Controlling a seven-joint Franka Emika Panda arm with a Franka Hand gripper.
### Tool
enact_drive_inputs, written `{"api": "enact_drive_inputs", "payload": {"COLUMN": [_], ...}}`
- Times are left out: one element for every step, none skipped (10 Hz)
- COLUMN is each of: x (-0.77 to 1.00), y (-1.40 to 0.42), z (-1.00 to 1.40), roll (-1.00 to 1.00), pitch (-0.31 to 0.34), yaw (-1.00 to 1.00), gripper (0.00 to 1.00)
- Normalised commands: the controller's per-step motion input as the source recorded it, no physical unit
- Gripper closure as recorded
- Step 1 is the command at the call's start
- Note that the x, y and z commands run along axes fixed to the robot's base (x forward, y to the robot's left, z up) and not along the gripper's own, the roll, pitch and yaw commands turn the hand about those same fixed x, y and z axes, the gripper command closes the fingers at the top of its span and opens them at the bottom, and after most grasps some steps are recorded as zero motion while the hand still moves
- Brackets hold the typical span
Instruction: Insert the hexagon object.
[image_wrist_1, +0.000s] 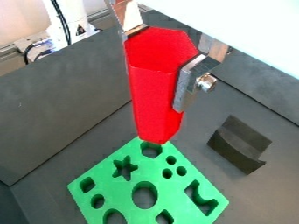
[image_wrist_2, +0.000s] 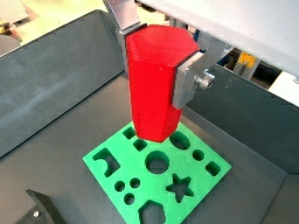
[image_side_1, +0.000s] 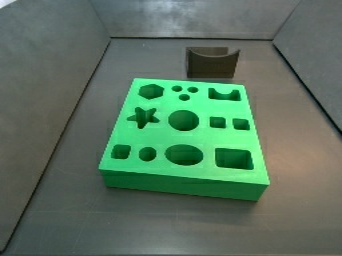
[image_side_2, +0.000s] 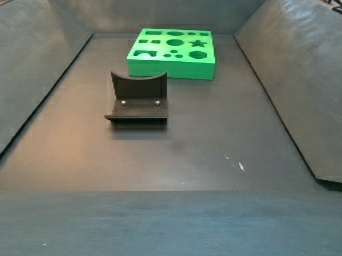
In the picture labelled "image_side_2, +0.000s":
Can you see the black curved holder stand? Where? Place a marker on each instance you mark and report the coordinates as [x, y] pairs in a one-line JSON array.
[[140, 92]]

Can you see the green shape sorter block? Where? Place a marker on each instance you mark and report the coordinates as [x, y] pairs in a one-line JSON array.
[[179, 52]]

